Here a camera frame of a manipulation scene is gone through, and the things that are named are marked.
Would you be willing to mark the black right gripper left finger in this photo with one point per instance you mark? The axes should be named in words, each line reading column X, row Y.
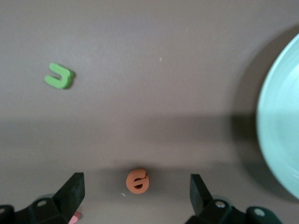
column 67, row 200

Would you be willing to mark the orange foam letter g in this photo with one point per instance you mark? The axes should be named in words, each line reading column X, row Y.
column 130, row 184

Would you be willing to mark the green foam letter n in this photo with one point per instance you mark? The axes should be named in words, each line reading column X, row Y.
column 67, row 78

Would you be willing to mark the pink foam letter w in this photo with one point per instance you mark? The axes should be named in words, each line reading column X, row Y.
column 76, row 217

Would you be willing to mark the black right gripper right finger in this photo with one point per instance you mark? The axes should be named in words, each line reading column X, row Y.
column 205, row 207

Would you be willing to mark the light green plate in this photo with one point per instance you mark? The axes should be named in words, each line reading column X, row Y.
column 280, row 116

